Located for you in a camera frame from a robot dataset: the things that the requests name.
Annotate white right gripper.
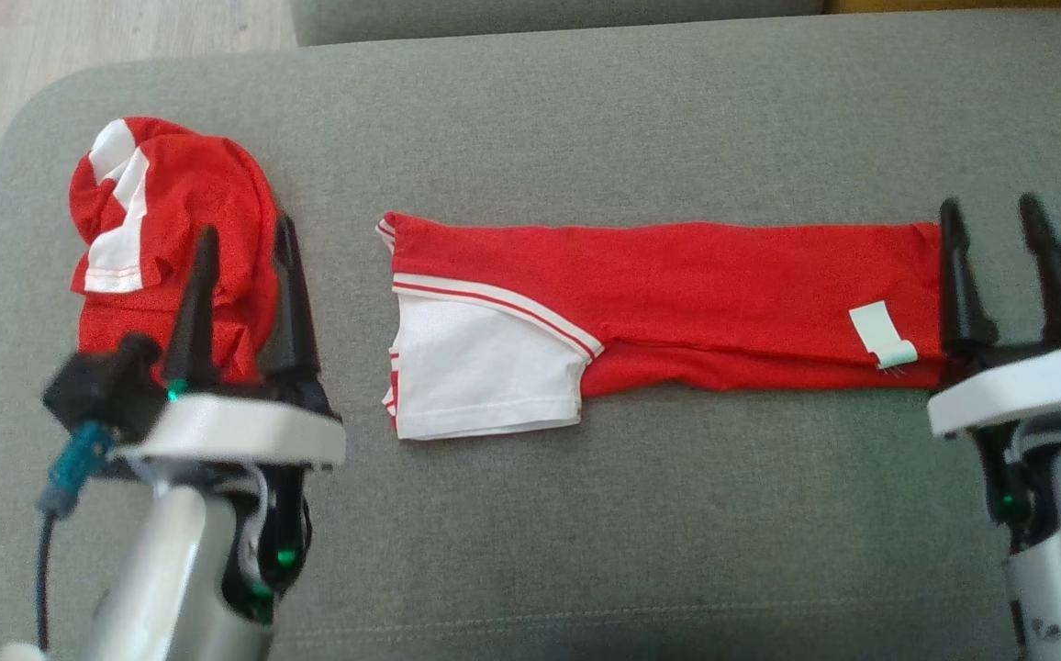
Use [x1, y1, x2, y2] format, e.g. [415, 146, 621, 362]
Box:
[927, 193, 1061, 441]

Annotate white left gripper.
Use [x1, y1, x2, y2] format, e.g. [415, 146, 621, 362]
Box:
[113, 216, 347, 470]

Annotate red shorts white stripes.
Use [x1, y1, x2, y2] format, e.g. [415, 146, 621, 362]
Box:
[69, 117, 300, 386]

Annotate red white basketball jersey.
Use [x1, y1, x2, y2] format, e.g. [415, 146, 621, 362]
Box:
[376, 211, 950, 443]

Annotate grey sofa seat cushion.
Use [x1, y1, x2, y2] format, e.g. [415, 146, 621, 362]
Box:
[0, 9, 1061, 661]

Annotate grey sofa back cushion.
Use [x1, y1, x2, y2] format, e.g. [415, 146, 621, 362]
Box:
[290, 0, 830, 48]

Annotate left black cable teal plug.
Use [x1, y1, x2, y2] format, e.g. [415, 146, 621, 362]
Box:
[35, 420, 115, 655]

